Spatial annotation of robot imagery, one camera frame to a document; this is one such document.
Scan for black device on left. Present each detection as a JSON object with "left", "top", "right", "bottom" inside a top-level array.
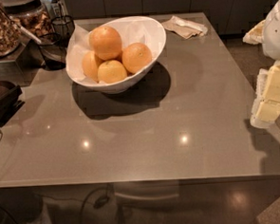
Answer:
[{"left": 0, "top": 81, "right": 23, "bottom": 126}]

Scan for white ceramic bowl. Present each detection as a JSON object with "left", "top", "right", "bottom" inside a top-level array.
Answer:
[{"left": 65, "top": 16, "right": 166, "bottom": 94}]

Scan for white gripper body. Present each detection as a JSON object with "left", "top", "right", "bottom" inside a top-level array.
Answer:
[{"left": 262, "top": 0, "right": 280, "bottom": 60}]

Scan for folded paper napkins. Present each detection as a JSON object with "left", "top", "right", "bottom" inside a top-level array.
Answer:
[{"left": 162, "top": 16, "right": 208, "bottom": 39}]

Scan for dark scoop dish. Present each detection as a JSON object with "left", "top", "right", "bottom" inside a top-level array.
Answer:
[{"left": 38, "top": 32, "right": 66, "bottom": 71}]

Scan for orange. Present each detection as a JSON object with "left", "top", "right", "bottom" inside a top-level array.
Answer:
[
  {"left": 98, "top": 60, "right": 127, "bottom": 84},
  {"left": 82, "top": 51, "right": 103, "bottom": 82},
  {"left": 121, "top": 43, "right": 152, "bottom": 73},
  {"left": 89, "top": 26, "right": 122, "bottom": 60}
]

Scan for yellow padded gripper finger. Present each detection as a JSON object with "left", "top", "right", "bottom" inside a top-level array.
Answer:
[{"left": 250, "top": 61, "right": 280, "bottom": 129}]

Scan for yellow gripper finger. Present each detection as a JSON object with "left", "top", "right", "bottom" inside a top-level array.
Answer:
[{"left": 242, "top": 20, "right": 265, "bottom": 45}]

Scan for black wire cup holder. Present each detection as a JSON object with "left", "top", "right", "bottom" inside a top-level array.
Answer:
[{"left": 51, "top": 14, "right": 75, "bottom": 47}]

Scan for white paper bowl liner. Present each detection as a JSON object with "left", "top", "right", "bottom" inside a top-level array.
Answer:
[{"left": 65, "top": 16, "right": 153, "bottom": 90}]

